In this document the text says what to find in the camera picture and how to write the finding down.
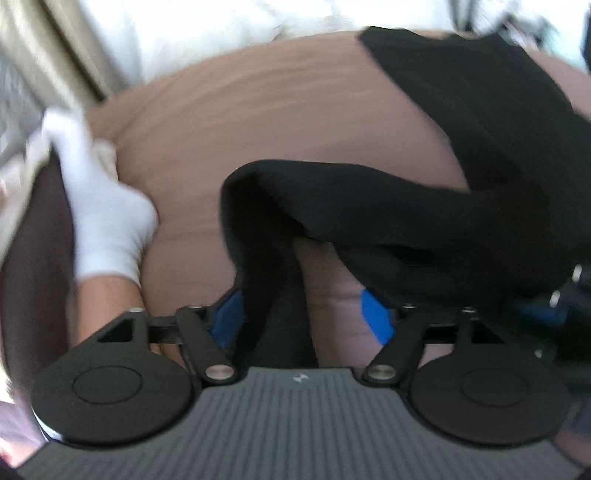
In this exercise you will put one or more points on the white quilt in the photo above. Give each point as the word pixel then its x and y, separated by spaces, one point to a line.
pixel 207 32

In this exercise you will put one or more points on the silver crinkled plastic sheet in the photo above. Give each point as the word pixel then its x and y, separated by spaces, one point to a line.
pixel 16 106

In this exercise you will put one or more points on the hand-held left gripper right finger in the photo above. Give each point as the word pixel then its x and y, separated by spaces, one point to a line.
pixel 376 318

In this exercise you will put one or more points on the dark brown folded garment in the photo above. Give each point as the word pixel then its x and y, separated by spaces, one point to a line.
pixel 37 254

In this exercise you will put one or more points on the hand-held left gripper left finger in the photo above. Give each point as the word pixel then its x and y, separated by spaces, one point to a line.
pixel 228 318

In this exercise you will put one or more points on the beige curtain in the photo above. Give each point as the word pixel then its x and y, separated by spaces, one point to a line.
pixel 55 41

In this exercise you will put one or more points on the black garment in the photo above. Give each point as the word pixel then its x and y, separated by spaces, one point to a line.
pixel 415 207

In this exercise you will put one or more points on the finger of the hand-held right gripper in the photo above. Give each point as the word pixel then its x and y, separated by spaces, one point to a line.
pixel 547 310

